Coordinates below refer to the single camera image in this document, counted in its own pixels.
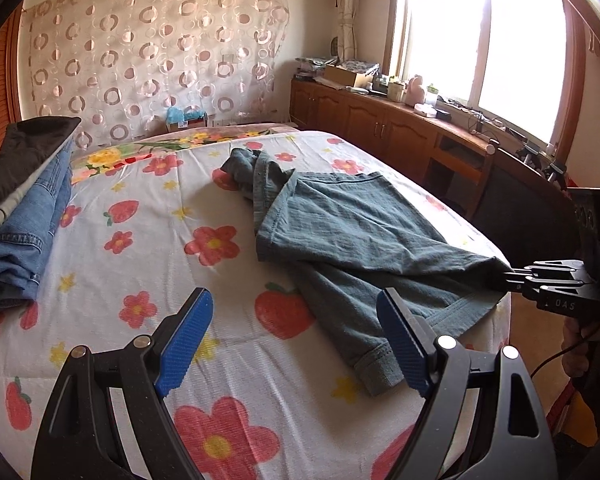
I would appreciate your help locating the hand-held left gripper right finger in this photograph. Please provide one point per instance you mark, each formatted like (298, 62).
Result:
(402, 340)

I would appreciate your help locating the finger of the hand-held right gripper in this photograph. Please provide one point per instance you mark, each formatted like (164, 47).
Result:
(555, 266)
(530, 285)

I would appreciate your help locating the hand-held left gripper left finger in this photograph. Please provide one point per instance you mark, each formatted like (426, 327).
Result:
(187, 340)

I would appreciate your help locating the teal pants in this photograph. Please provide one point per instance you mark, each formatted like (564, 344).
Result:
(340, 220)

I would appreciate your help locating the person's right hand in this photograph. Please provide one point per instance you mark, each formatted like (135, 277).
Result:
(575, 355)

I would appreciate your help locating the black chair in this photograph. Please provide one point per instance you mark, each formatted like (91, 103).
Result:
(525, 210)

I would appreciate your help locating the flower print bed sheet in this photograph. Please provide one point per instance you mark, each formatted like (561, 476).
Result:
(155, 240)

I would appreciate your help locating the stack of folded clothes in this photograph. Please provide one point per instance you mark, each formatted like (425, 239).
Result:
(10, 275)
(20, 160)

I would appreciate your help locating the yellow floral blanket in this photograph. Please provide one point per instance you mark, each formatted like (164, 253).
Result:
(130, 155)

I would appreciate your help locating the light blue folded jeans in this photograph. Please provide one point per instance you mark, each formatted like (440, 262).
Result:
(35, 210)

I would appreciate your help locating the red box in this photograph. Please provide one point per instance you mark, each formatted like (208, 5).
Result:
(195, 123)

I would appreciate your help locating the beige folded garment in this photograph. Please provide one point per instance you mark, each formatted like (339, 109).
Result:
(10, 205)

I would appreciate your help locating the pink blanket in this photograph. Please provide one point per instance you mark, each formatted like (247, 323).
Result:
(260, 127)

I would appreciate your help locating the pink toy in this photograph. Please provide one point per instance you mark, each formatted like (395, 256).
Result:
(415, 90)

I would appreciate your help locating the wooden cabinet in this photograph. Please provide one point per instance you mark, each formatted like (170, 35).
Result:
(360, 115)

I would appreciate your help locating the window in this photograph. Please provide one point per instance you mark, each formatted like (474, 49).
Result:
(485, 35)

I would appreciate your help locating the cardboard box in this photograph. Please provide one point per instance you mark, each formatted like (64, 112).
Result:
(345, 75)

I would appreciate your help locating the circle patterned curtain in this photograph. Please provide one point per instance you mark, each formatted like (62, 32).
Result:
(145, 45)

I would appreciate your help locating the wooden wardrobe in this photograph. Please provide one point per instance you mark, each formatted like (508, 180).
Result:
(0, 75)

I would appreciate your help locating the beige window curtain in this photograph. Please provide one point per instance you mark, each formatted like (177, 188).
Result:
(347, 10)

